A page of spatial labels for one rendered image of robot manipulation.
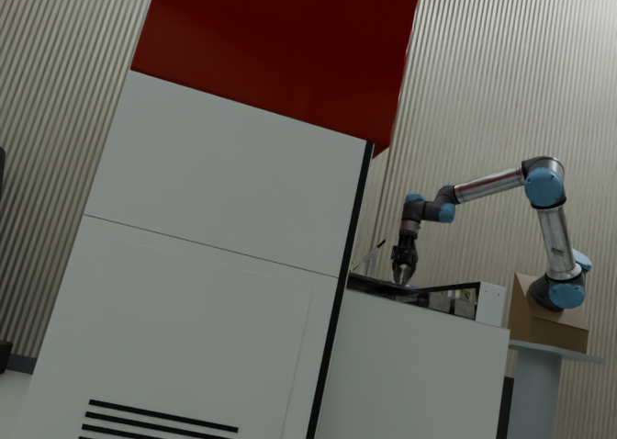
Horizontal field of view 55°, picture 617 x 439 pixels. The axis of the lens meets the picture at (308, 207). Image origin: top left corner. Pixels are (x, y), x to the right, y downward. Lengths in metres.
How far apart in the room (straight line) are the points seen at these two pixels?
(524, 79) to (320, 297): 5.19
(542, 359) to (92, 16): 4.58
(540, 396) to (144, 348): 1.50
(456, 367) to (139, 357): 0.97
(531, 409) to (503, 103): 4.30
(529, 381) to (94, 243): 1.64
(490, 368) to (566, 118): 4.88
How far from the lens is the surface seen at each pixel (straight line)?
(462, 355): 1.96
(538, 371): 2.44
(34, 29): 5.70
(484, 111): 6.17
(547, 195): 2.10
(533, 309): 2.44
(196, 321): 1.53
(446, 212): 2.23
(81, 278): 1.55
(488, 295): 2.08
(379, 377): 1.85
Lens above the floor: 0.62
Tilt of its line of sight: 13 degrees up
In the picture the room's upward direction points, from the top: 13 degrees clockwise
